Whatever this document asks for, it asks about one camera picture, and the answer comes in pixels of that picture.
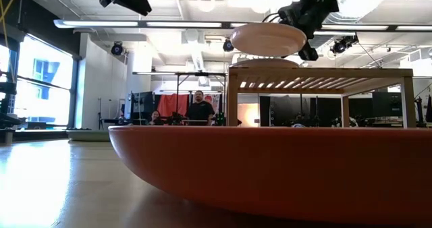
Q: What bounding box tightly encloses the cream peach plate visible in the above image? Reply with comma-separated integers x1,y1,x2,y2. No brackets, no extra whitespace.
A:
230,22,307,57

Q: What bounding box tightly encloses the person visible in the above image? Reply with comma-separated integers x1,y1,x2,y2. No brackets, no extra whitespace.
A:
184,90,216,126
148,110,165,126

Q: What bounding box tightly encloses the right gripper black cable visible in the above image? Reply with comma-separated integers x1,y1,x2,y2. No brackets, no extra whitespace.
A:
262,12,281,24

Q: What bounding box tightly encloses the black ceiling spot lamp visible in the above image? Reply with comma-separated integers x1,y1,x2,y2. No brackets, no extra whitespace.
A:
222,38,236,53
111,41,124,57

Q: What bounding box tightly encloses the thin light stand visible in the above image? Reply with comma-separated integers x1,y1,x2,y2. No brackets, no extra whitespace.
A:
97,97,104,131

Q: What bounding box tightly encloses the wooden slatted shelf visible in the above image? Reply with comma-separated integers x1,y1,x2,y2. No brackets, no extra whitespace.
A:
226,67,416,128

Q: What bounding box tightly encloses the red cloth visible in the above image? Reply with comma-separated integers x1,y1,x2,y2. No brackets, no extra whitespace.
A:
157,93,190,118

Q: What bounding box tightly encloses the yellow cable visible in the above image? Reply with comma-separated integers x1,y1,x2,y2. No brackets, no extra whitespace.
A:
0,0,22,84

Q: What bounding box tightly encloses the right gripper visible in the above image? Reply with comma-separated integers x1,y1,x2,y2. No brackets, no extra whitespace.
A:
278,0,340,62

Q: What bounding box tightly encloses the black screen panel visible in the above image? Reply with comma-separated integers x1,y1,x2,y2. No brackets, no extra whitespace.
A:
259,95,342,127

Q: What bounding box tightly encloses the large window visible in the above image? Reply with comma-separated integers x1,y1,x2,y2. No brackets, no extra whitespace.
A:
0,34,79,130

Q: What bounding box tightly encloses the large orange bowl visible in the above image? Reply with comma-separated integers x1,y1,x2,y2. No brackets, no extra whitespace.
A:
108,125,432,226

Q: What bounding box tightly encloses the black aluminium frame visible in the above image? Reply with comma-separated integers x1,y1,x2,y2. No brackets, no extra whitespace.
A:
0,128,85,143

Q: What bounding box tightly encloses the black track lamp cluster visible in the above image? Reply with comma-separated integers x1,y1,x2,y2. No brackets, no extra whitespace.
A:
329,34,360,55

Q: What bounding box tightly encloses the orange lit panel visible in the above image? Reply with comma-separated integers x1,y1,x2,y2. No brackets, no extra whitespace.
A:
237,103,261,127

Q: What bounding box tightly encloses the white globe ceiling lamp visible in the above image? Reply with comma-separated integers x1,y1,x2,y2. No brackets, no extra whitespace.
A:
197,0,217,13

